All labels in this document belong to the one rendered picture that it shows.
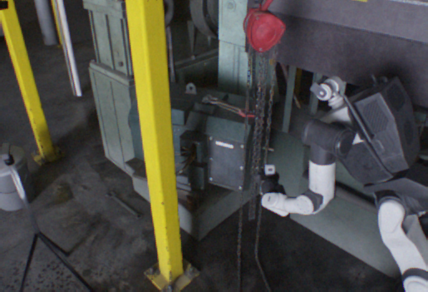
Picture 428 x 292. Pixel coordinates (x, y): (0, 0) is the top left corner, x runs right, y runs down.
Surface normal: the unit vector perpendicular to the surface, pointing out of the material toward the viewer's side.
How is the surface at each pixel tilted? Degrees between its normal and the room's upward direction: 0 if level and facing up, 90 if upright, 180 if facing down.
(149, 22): 90
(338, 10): 78
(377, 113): 90
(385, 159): 90
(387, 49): 90
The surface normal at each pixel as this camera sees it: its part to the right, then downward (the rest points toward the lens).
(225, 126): -0.30, -0.27
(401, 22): -0.68, 0.18
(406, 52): -0.69, 0.37
